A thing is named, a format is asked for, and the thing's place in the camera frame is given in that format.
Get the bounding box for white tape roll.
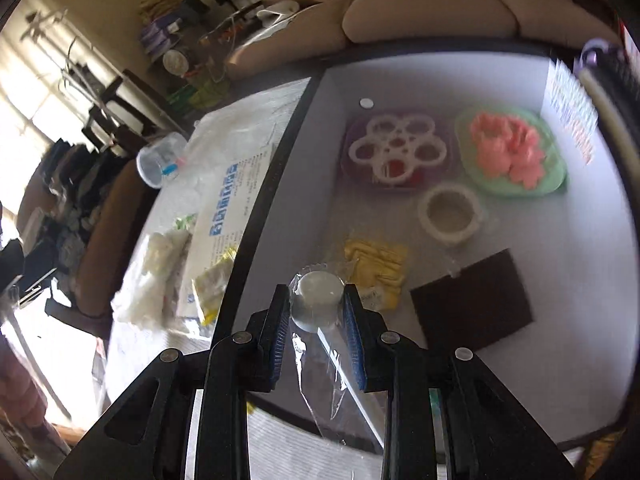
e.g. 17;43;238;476
418;182;485;247

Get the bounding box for white flower cutter mould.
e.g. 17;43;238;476
347;114;448;186

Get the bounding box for white blue flat box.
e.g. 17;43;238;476
176;145;273;320

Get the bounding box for yellow biscuit packet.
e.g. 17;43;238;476
344;238;408;312

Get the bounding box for pink flower moulds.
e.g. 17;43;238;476
469;113;546;190

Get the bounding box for purple plate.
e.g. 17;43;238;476
340;110;459;192

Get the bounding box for clear plastic cup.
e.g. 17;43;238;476
136;132;186;190

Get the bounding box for brown sofa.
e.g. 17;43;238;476
226;0;622;80

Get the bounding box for black storage box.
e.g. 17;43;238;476
215;41;639;444

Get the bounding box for black remote control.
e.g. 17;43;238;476
574;38;639;162

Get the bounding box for white plastic bag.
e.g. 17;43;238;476
112;229;190;330

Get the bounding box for green plate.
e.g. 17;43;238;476
454;104;567;197

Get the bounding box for dark brown pad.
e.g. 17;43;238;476
410;249;534;351

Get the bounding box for clear white ball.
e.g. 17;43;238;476
290;266;385;448

